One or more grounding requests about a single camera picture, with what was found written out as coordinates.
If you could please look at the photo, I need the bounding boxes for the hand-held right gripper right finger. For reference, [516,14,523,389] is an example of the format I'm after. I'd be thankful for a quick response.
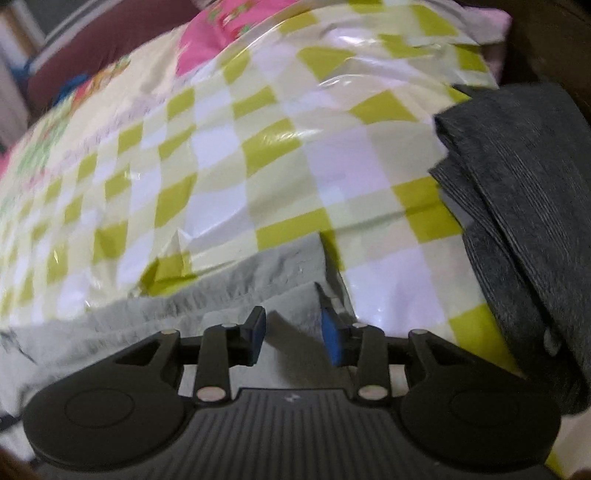
[315,282,469,402]

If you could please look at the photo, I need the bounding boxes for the grey-green pants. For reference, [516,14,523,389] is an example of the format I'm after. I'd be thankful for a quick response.
[0,232,358,462]

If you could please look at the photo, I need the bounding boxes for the small blue cloth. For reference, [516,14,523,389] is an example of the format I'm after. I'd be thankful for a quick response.
[54,74,89,108]

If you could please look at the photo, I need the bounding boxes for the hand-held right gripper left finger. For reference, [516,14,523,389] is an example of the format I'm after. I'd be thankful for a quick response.
[113,306,267,402]

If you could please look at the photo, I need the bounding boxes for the yellow-green checked plastic sheet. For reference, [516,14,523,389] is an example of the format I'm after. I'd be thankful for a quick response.
[0,0,568,480]

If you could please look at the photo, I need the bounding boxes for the maroon window bench cushion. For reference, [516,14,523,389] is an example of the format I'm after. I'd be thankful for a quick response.
[27,0,200,118]

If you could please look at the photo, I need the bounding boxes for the dark brown headboard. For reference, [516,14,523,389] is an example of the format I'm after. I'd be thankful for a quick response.
[502,0,591,95]

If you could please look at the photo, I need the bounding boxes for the dark grey folded cloth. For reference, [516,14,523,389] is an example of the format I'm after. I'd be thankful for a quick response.
[428,83,591,416]

